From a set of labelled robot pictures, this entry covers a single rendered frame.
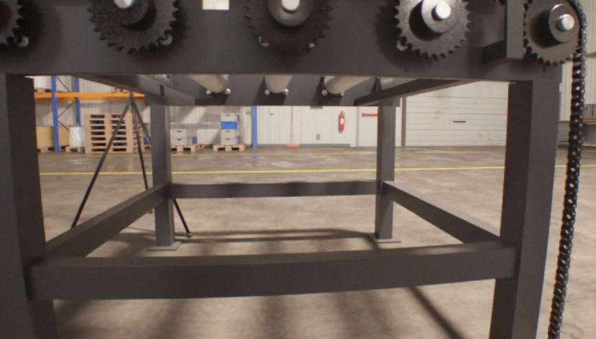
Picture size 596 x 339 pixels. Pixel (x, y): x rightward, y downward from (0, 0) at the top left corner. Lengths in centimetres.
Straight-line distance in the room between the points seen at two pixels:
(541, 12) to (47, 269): 121
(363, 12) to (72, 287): 86
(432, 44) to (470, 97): 1121
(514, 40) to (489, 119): 1156
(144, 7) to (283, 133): 913
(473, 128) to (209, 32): 1153
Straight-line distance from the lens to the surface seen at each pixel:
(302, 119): 972
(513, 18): 78
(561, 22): 85
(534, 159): 87
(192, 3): 70
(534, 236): 92
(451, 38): 72
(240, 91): 159
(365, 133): 1010
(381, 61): 69
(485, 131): 1224
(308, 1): 61
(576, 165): 92
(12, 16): 79
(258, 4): 63
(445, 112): 1132
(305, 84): 160
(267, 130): 966
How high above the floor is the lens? 63
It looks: 5 degrees down
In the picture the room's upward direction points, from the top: straight up
